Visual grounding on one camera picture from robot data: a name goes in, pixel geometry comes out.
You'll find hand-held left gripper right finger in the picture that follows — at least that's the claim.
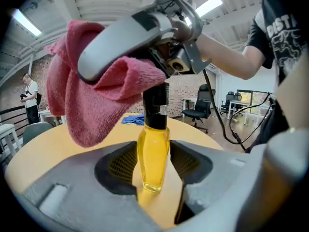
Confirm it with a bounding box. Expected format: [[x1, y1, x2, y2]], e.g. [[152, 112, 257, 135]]
[[169, 140, 268, 232]]

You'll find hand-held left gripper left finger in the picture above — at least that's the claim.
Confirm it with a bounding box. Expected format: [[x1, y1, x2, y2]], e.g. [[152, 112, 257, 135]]
[[13, 140, 161, 232]]

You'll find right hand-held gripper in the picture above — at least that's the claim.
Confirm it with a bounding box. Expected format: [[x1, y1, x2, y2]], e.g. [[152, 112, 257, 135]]
[[77, 0, 213, 83]]

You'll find pink cloth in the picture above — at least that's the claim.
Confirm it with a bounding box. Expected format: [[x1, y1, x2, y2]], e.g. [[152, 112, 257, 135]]
[[45, 20, 168, 149]]

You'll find yellow bottle black cap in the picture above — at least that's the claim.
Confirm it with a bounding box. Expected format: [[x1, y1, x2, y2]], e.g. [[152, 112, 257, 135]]
[[136, 82, 171, 193]]

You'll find person's right forearm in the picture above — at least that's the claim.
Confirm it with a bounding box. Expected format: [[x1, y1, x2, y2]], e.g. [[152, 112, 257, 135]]
[[194, 32, 275, 81]]

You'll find person's right hand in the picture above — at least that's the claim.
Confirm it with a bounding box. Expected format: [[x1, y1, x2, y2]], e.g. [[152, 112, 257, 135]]
[[171, 19, 195, 43]]

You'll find round wooden table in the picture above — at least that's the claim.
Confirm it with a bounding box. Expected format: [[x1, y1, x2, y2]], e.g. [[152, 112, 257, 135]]
[[4, 113, 225, 230]]

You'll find blue cloth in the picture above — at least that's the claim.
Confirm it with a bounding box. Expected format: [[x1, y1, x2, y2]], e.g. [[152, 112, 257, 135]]
[[120, 113, 145, 126]]

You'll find dark grey chair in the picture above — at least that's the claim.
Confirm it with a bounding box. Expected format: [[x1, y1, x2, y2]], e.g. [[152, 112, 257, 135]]
[[22, 121, 55, 146]]

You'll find black office chair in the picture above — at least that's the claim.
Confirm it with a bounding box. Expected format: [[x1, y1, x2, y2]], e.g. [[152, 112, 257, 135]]
[[221, 91, 235, 117], [182, 84, 217, 134], [234, 92, 243, 116]]

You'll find small white table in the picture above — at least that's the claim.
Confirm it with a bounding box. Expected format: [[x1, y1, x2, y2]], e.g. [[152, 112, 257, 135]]
[[38, 109, 66, 127]]

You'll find ceiling strip light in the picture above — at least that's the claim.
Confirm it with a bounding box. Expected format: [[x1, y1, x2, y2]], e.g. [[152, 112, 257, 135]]
[[184, 0, 224, 27], [11, 8, 43, 37]]

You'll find window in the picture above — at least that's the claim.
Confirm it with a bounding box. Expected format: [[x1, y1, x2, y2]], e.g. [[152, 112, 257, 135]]
[[237, 89, 274, 109]]

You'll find black metal railing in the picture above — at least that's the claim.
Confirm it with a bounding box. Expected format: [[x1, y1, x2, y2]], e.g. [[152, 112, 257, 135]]
[[0, 104, 28, 126]]

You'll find person's black printed t-shirt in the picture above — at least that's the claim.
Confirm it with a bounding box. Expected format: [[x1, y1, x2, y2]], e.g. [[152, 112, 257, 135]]
[[246, 0, 309, 152]]

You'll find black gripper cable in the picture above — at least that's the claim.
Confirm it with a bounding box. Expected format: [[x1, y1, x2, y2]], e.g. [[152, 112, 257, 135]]
[[202, 69, 277, 152]]

